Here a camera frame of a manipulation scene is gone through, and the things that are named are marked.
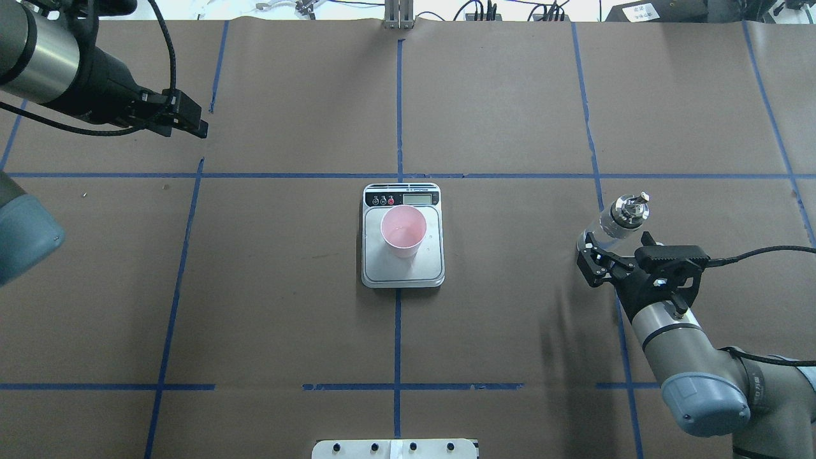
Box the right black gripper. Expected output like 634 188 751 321
576 231 690 323

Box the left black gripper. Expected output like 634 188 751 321
64 48 209 140

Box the glass sauce bottle steel top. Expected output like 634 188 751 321
575 191 651 250

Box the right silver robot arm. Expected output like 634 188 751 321
576 231 815 458

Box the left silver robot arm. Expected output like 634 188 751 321
2 1 208 139

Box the digital kitchen scale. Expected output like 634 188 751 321
360 183 446 289

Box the black wrist cable left arm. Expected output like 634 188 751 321
0 0 179 138

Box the black wrist cable arm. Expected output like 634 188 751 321
704 245 816 267
0 0 179 138

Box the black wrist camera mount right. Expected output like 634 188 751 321
634 231 711 319

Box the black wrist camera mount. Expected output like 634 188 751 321
22 1 138 18
634 231 711 319

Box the black wrist cable right arm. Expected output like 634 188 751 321
704 245 816 267

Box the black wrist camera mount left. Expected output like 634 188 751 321
22 1 138 18

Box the aluminium frame post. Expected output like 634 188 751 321
382 0 416 30

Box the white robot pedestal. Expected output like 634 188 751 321
311 438 481 458

